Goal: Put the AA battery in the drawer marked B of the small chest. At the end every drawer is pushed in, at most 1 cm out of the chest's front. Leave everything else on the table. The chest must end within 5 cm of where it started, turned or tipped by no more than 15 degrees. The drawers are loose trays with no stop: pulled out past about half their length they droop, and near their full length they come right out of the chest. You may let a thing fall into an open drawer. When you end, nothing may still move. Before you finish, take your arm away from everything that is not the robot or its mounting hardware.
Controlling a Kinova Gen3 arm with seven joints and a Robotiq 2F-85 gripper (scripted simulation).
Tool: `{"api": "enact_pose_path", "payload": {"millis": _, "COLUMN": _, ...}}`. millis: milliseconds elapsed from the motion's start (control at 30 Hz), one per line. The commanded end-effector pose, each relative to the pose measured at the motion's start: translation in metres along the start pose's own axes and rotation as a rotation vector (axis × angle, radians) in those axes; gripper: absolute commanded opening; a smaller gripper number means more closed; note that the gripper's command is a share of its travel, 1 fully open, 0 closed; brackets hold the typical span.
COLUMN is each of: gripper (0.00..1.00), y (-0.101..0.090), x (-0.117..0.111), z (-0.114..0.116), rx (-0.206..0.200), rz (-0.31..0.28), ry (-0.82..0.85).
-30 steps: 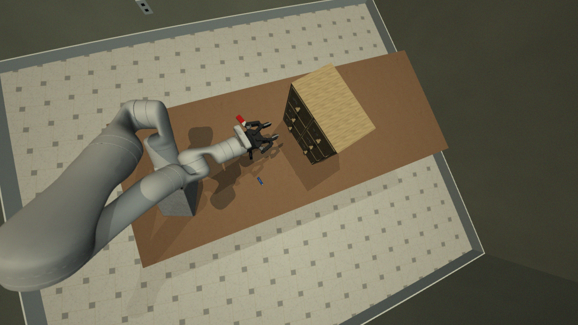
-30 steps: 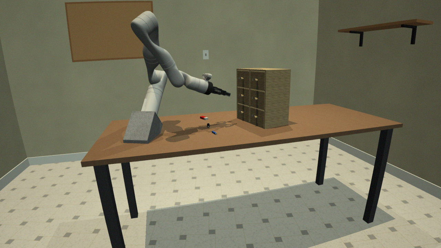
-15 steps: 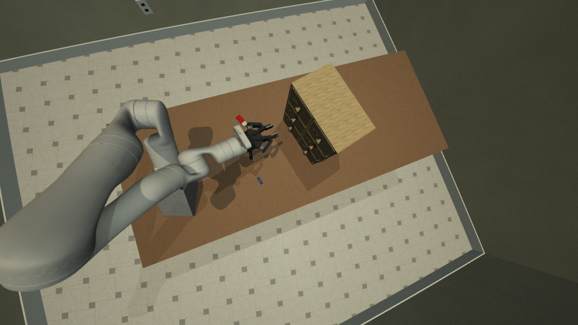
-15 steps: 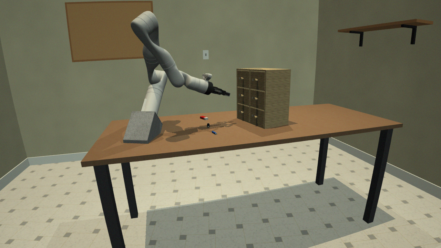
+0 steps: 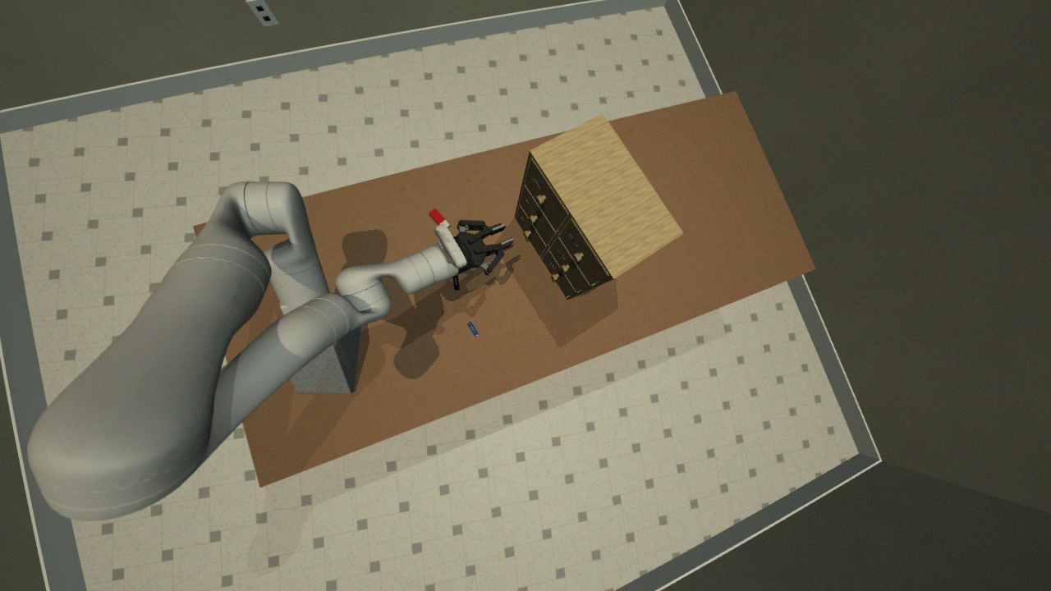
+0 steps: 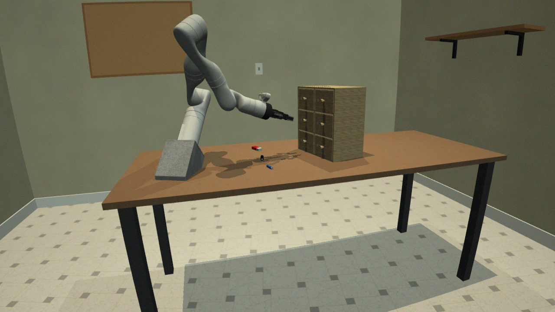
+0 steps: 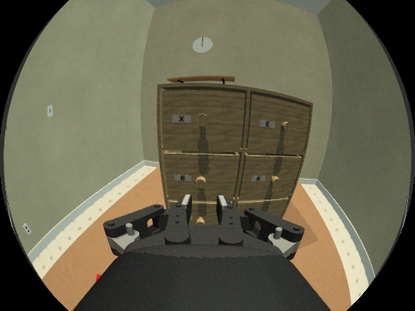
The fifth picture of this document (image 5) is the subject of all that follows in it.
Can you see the brown wooden drawer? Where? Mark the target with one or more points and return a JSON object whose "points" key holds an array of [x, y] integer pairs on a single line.
{"points": [[530, 231], [536, 216], [568, 265], [558, 275], [545, 196], [582, 253]]}

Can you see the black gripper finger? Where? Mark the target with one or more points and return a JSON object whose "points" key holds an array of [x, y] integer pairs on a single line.
{"points": [[493, 249], [484, 230]]}

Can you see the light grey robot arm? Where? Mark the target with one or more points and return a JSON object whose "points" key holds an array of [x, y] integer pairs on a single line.
{"points": [[136, 423]]}

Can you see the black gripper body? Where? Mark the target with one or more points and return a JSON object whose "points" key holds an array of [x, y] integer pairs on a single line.
{"points": [[473, 260]]}

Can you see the small wooden chest of drawers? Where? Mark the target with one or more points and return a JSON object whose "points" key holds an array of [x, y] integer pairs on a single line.
{"points": [[606, 194]]}

